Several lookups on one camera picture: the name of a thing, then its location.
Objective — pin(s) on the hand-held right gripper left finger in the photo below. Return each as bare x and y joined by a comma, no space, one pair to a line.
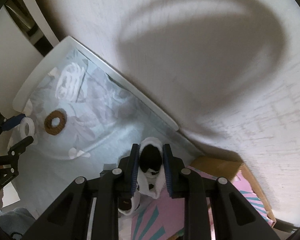
133,170

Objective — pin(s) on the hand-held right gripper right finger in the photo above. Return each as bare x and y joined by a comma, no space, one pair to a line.
168,170

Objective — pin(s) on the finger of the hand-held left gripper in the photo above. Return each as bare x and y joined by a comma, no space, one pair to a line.
21,146
13,122

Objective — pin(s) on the white and black sock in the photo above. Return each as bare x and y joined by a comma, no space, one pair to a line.
150,155
126,205

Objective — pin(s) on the pink cardboard box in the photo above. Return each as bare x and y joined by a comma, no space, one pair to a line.
155,212

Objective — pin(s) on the white paper sheet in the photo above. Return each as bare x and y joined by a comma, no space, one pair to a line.
11,192

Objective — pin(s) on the white plastic bin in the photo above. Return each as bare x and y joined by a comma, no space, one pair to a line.
65,45

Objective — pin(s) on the grey door frame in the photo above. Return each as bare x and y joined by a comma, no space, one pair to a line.
40,25

